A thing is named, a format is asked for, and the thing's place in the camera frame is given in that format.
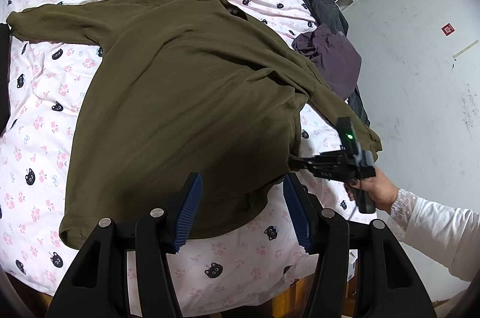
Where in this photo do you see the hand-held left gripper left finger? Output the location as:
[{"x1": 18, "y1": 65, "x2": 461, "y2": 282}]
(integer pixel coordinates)
[{"x1": 44, "y1": 172, "x2": 203, "y2": 318}]

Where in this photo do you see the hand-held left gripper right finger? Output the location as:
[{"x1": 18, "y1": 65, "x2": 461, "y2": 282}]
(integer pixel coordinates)
[{"x1": 283, "y1": 173, "x2": 437, "y2": 318}]

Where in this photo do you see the olive green sweatshirt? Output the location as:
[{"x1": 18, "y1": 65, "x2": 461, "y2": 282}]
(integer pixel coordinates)
[{"x1": 7, "y1": 0, "x2": 383, "y2": 250}]

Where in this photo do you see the person's right forearm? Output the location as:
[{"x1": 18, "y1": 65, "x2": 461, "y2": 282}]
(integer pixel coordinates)
[{"x1": 390, "y1": 188, "x2": 480, "y2": 283}]

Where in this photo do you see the person's right hand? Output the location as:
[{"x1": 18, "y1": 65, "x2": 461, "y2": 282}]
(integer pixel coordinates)
[{"x1": 344, "y1": 166, "x2": 400, "y2": 215}]

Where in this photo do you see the purple garment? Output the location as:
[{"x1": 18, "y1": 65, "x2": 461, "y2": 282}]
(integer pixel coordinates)
[{"x1": 292, "y1": 23, "x2": 362, "y2": 97}]

